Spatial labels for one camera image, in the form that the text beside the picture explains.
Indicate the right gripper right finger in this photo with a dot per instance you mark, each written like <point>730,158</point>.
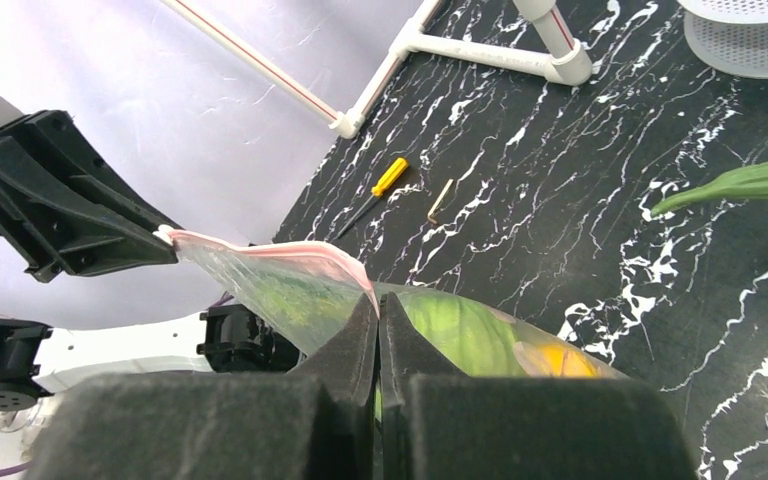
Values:
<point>438,423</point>

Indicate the white PVC pipe frame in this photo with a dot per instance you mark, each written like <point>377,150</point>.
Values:
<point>566,62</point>

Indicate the green toy okra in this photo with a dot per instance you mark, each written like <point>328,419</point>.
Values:
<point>745,183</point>

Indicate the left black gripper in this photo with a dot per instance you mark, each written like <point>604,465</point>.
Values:
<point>62,206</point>

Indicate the orange handled screwdriver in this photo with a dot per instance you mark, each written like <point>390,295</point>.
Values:
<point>387,179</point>

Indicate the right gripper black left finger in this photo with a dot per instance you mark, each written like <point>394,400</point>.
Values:
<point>314,422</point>

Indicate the green toy cabbage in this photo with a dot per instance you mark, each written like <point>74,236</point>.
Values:
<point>474,337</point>

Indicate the grey filament spool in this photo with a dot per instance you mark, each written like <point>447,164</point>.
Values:
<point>729,36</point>

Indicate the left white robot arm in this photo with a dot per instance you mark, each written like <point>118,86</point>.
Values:
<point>38,362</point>

